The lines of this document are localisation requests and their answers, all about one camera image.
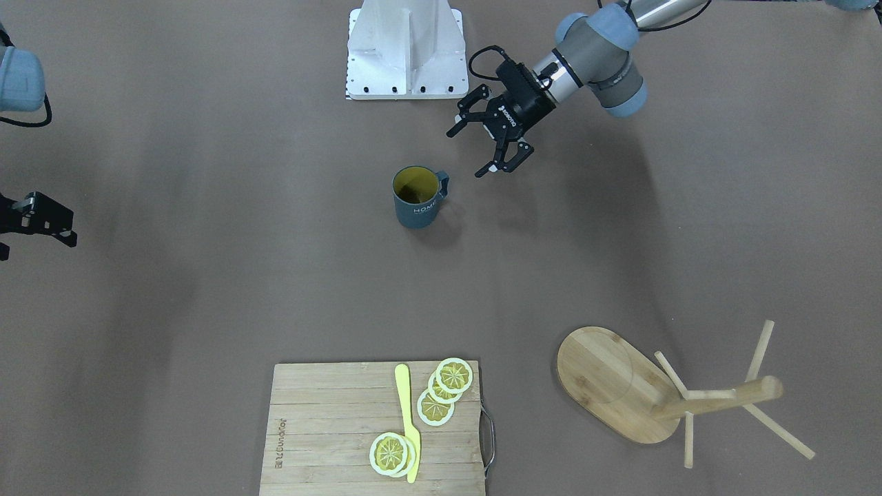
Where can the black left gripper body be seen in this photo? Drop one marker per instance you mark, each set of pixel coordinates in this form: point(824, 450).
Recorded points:
point(529, 107)

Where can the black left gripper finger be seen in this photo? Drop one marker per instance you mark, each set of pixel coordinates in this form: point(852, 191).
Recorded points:
point(500, 163)
point(466, 115)

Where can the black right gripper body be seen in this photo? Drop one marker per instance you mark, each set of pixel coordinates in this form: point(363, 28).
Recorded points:
point(36, 215)

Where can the blue mug with yellow inside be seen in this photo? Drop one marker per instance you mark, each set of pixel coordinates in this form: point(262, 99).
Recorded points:
point(417, 193)

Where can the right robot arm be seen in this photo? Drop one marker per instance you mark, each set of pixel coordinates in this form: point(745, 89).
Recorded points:
point(23, 89)

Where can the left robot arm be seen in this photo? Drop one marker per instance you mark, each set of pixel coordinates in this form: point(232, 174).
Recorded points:
point(592, 51)

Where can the wooden mug rack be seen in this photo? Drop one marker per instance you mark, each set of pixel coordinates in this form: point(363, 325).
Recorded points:
point(644, 399)

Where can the lemon slice middle of three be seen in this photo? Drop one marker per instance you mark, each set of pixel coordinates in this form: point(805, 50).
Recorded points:
point(440, 395)

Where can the wooden cutting board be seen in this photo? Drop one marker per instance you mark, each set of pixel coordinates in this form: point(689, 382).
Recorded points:
point(324, 417)

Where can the lemon slice under tip slice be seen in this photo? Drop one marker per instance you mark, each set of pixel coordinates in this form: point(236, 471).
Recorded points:
point(411, 452)

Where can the lemon slice near knife tip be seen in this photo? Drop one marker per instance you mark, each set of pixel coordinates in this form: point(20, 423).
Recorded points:
point(387, 453)

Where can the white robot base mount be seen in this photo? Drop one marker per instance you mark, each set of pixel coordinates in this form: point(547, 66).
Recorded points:
point(406, 50)

